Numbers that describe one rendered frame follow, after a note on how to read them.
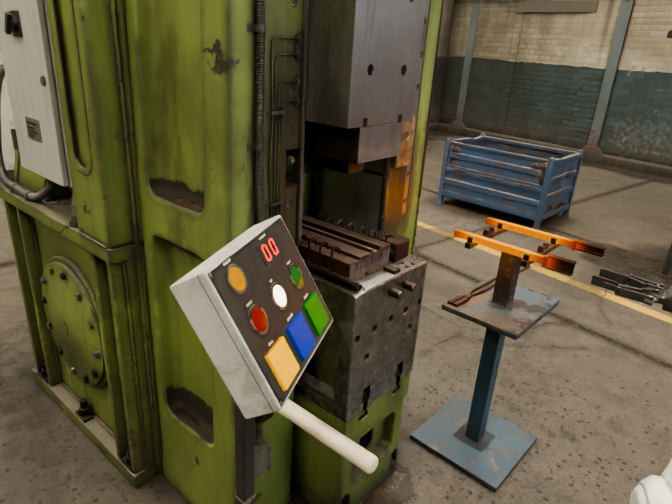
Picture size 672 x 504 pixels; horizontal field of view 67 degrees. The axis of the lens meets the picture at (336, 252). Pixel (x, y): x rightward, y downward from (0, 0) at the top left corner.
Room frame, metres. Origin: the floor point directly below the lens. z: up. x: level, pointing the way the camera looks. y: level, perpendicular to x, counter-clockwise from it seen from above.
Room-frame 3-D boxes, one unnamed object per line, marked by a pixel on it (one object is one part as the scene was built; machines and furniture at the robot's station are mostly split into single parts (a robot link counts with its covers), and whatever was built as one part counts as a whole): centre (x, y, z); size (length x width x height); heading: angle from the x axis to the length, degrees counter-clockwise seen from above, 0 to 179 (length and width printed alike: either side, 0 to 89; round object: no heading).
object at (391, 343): (1.59, 0.03, 0.69); 0.56 x 0.38 x 0.45; 51
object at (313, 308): (0.98, 0.04, 1.01); 0.07 x 0.05 x 0.07; 166
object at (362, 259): (1.54, 0.06, 0.96); 0.42 x 0.20 x 0.09; 51
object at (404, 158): (1.73, -0.20, 1.27); 0.09 x 0.02 x 0.17; 141
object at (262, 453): (1.20, 0.21, 0.36); 0.09 x 0.07 x 0.12; 141
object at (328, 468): (1.59, 0.03, 0.23); 0.55 x 0.37 x 0.47; 51
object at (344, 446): (1.08, 0.04, 0.62); 0.44 x 0.05 x 0.05; 51
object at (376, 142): (1.54, 0.06, 1.32); 0.42 x 0.20 x 0.10; 51
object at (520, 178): (5.31, -1.76, 0.36); 1.20 x 0.80 x 0.72; 46
